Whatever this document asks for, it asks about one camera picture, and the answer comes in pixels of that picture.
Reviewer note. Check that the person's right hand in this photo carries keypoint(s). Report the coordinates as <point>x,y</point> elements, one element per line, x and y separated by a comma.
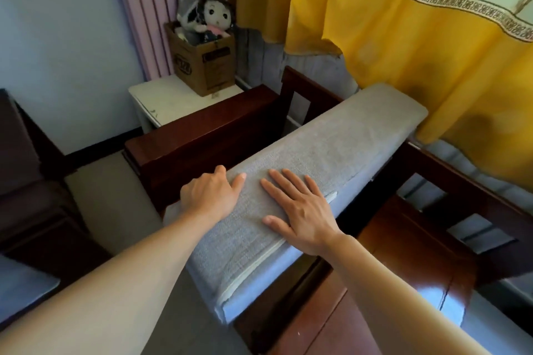
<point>310,221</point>

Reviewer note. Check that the person's left hand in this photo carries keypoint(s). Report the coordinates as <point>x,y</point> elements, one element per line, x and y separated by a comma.
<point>210,196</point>

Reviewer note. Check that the dark wooden sofa with console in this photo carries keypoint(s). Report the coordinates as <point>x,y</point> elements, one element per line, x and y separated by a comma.
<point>200,138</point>

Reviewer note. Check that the long dark wooden sofa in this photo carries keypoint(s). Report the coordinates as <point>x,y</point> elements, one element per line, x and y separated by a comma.
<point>33,209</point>

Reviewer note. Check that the long grey sofa cushion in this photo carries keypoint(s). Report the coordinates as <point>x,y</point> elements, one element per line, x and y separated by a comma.
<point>21,284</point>

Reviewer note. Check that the person's left forearm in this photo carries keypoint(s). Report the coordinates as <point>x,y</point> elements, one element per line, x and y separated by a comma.
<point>104,292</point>

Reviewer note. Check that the person's right forearm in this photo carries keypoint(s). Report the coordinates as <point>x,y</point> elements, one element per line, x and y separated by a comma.
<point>395,305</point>

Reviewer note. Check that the white side table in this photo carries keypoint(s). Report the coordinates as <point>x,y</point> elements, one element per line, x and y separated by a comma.
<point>175,97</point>

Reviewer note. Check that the brown box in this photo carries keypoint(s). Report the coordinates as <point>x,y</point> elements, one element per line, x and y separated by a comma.
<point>204,67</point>

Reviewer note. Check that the white radiator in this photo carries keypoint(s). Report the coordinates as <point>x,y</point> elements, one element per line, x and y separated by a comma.
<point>266,63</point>

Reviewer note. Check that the grey white plush cat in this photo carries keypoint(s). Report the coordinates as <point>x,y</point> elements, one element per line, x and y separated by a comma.
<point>189,17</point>

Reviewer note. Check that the plush doll toys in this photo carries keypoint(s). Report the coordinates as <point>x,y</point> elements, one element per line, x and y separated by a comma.
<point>216,13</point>

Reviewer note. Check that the pink curtain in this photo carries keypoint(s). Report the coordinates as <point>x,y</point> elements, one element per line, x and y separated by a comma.
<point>145,13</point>

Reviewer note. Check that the yellow patterned curtain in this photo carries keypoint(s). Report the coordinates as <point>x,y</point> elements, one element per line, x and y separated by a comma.
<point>416,55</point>

